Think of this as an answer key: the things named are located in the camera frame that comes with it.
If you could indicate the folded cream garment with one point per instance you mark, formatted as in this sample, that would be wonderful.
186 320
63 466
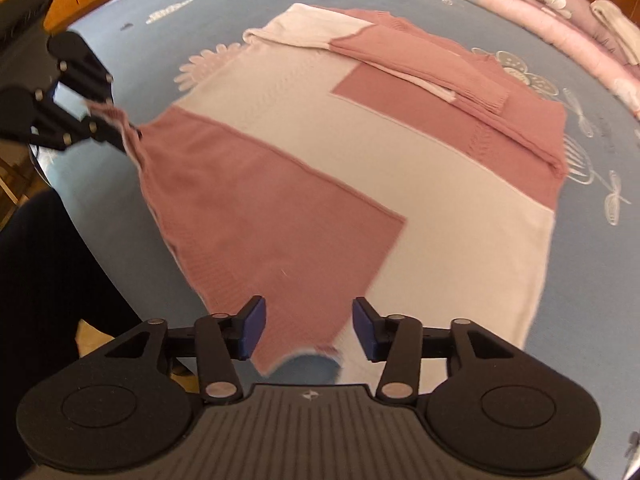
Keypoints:
617 25

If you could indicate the pink and white sweater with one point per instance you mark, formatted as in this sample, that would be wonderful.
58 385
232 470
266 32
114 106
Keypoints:
350 170

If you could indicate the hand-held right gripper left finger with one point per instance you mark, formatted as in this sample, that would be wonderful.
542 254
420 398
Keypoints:
253 328

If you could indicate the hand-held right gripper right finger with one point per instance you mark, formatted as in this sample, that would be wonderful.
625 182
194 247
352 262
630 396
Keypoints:
365 329

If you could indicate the blue floral bed sheet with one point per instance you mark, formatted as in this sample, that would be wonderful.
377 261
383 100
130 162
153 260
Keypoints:
590 285

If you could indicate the pink floral quilt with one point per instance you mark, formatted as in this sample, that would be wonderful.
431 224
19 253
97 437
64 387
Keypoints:
525 5

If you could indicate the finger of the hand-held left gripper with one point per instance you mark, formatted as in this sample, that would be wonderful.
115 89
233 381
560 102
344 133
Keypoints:
80 132
85 67

